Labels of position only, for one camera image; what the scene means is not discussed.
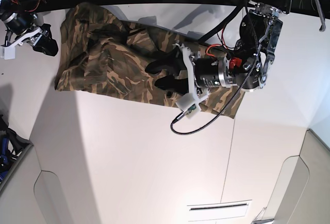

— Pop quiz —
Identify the white-black gripper body, image right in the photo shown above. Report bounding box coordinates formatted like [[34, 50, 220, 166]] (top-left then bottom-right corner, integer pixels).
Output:
[[175, 44, 235, 110]]

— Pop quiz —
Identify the white-black gripper body, image left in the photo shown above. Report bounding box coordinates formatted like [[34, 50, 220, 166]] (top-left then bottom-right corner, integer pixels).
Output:
[[1, 11, 43, 47]]

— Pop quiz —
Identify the camouflage T-shirt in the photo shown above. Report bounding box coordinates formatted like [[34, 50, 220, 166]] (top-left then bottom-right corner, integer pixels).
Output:
[[54, 2, 247, 119]]

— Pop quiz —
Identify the grey bin with blue items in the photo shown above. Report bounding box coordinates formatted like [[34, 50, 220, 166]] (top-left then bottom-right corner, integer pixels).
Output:
[[1, 113, 33, 193]]

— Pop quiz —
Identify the white wrist camera, image right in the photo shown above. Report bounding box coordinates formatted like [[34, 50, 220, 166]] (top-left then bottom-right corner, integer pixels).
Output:
[[176, 93, 202, 119]]

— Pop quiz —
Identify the white wrist camera, image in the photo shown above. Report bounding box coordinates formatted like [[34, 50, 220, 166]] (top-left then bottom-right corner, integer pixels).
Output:
[[1, 45, 15, 60], [176, 93, 202, 119]]

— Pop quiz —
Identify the white wrist camera, image left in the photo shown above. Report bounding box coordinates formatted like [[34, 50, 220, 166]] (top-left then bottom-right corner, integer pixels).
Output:
[[1, 45, 15, 60]]

